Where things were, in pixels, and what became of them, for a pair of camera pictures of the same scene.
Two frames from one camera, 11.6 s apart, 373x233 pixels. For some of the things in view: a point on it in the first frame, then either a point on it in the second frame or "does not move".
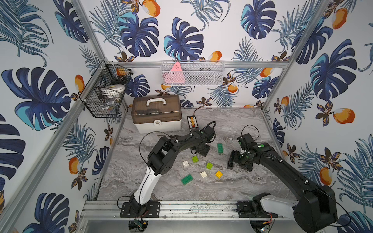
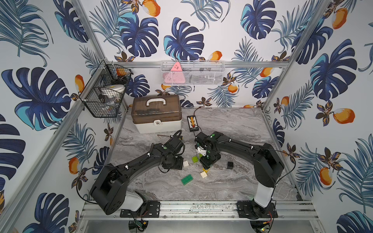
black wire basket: [103, 94] does not move
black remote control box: [192, 122] does not move
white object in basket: [114, 90] does not move
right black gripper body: [243, 161] -> [208, 159]
